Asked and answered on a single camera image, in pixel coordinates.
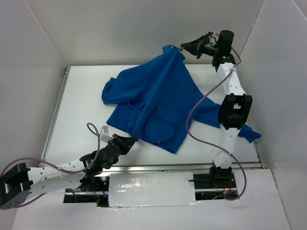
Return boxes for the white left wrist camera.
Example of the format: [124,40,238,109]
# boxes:
[99,126,113,143]

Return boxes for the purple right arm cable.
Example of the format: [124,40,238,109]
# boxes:
[186,46,248,200]

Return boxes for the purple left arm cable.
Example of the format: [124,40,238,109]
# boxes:
[0,122,103,207]

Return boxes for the white foil-taped front panel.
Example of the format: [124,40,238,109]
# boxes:
[108,172,197,207]

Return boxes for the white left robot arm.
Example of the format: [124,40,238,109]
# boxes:
[0,134,138,210]

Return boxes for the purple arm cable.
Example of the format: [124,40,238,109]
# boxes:
[186,46,248,200]
[0,122,103,207]

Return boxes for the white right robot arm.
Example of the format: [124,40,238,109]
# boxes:
[180,30,252,187]

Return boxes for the aluminium front rail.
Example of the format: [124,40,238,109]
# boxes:
[35,161,264,173]

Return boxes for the blue zip-up fleece jacket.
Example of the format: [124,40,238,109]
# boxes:
[100,44,261,154]

